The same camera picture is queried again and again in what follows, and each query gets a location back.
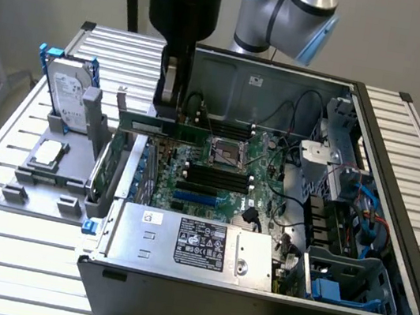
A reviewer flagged green RAM stick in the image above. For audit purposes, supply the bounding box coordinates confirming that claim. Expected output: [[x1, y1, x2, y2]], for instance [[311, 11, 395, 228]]
[[116, 109, 211, 148]]

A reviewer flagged black expansion slot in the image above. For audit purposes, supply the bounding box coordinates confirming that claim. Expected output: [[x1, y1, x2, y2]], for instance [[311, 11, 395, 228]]
[[174, 177, 209, 195]]

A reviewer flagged black RAM slot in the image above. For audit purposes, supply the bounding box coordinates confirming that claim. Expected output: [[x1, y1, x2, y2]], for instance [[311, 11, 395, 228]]
[[185, 174, 251, 196], [187, 164, 253, 184], [188, 159, 253, 178], [186, 169, 252, 190]]

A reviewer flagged blue expansion slot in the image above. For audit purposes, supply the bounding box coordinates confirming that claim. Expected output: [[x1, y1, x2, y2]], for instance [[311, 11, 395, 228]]
[[171, 188, 219, 208]]

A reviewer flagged green graphics card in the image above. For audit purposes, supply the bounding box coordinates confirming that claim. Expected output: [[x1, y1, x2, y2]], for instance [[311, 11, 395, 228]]
[[84, 81, 156, 212]]

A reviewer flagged CPU socket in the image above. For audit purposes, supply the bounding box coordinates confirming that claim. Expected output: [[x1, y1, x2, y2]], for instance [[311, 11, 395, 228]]
[[200, 131, 253, 173]]

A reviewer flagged silver hard disk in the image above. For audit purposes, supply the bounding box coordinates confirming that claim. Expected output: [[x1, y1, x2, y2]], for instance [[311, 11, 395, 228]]
[[36, 55, 100, 135]]

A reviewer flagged silver CPU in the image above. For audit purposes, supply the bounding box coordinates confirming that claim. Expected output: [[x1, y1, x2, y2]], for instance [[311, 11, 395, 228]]
[[30, 137, 72, 170]]

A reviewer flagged green motherboard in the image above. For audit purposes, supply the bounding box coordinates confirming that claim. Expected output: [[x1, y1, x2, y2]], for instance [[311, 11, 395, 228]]
[[129, 107, 324, 261]]

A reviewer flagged blue case latch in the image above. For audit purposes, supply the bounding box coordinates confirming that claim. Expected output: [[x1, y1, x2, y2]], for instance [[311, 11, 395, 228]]
[[80, 216, 101, 237]]

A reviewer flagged silver power supply unit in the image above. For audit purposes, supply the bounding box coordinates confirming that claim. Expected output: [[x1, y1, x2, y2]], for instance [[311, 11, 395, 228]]
[[96, 198, 292, 296]]

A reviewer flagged grey parts rack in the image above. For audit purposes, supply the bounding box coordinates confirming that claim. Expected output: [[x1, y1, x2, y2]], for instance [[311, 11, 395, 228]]
[[0, 74, 152, 231]]

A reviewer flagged silver drive cage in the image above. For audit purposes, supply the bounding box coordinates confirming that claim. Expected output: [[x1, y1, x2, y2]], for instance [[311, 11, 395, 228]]
[[291, 92, 376, 207]]

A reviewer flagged black open PC case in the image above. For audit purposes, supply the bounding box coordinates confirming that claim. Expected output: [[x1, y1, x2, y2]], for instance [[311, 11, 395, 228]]
[[67, 28, 420, 315]]

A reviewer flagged grey disk bay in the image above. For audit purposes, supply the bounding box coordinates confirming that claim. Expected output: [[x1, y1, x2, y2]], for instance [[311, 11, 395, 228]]
[[296, 243, 407, 315]]

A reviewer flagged black upright post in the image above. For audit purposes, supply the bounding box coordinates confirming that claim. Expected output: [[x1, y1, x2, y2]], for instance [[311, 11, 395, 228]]
[[119, 0, 144, 34]]

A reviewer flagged hard drive with blue bracket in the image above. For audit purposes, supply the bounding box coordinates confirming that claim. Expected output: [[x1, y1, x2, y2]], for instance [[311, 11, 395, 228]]
[[25, 41, 106, 141]]

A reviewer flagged black looped wire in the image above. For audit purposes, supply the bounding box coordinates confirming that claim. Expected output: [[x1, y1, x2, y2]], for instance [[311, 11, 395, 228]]
[[288, 88, 330, 141]]

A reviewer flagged black plug with wire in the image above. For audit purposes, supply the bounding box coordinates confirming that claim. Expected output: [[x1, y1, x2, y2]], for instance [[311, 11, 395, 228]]
[[239, 205, 267, 234]]

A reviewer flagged blue wire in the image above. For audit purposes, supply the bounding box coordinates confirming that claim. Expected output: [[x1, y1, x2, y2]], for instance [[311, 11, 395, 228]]
[[343, 178, 385, 249]]

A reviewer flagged red wire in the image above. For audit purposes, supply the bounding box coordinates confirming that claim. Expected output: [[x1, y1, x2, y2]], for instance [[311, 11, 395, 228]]
[[362, 213, 392, 251]]

